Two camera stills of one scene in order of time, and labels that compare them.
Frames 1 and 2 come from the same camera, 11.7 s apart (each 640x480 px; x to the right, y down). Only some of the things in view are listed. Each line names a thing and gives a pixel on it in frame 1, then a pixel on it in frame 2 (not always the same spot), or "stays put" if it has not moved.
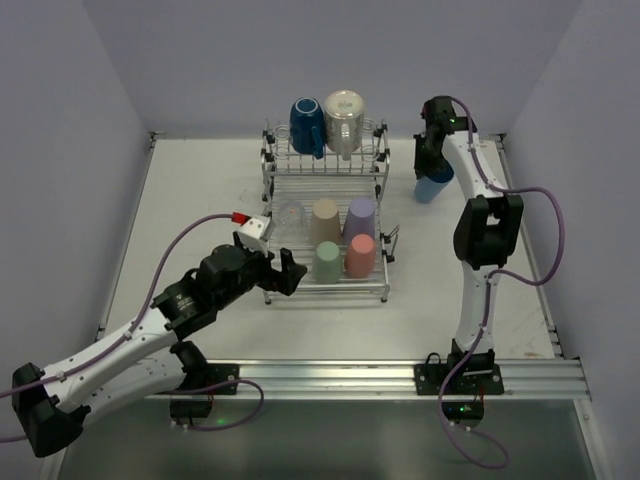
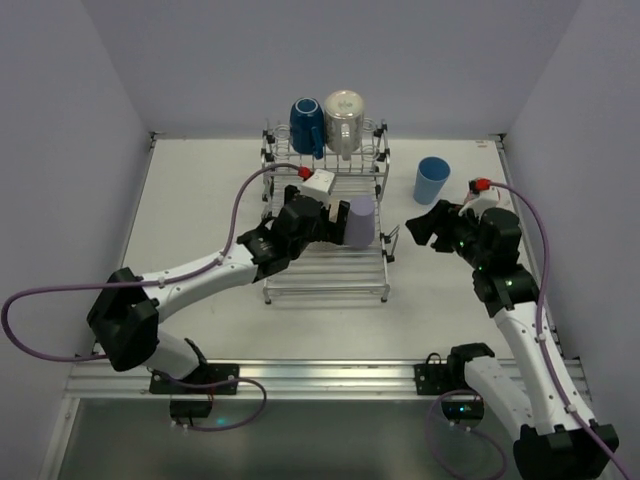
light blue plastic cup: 425,189 stays put
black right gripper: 426,157 to 441,229
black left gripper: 267,273 to 333,228
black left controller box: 190,408 stays put
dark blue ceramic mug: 307,126 stays put
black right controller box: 463,410 stays put
